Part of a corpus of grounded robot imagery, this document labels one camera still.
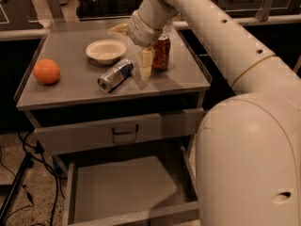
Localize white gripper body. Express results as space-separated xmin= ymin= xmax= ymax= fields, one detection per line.
xmin=128 ymin=10 xmax=164 ymax=47

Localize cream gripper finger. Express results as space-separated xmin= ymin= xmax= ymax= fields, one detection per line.
xmin=137 ymin=47 xmax=154 ymax=81
xmin=107 ymin=24 xmax=128 ymax=36

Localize silver blue redbull can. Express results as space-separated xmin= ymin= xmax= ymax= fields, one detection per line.
xmin=97 ymin=58 xmax=134 ymax=92

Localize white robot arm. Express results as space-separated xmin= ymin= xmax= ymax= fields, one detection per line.
xmin=122 ymin=0 xmax=301 ymax=226

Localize red soda can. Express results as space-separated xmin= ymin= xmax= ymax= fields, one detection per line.
xmin=151 ymin=33 xmax=170 ymax=71

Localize grey metal drawer cabinet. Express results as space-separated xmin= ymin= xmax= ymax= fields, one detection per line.
xmin=17 ymin=20 xmax=209 ymax=226

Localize open middle drawer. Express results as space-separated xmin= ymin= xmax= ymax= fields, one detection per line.
xmin=62 ymin=145 xmax=198 ymax=226

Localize white paper bowl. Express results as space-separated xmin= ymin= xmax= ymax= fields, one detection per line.
xmin=86 ymin=40 xmax=127 ymax=65

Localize orange fruit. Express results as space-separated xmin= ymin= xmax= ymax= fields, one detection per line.
xmin=33 ymin=59 xmax=60 ymax=85

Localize black tripod leg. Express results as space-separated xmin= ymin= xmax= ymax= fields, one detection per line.
xmin=0 ymin=153 xmax=32 ymax=226

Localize closed upper drawer with handle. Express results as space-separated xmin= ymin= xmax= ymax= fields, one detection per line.
xmin=35 ymin=108 xmax=203 ymax=154

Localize black floor cables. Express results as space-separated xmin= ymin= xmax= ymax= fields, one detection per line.
xmin=0 ymin=131 xmax=68 ymax=226

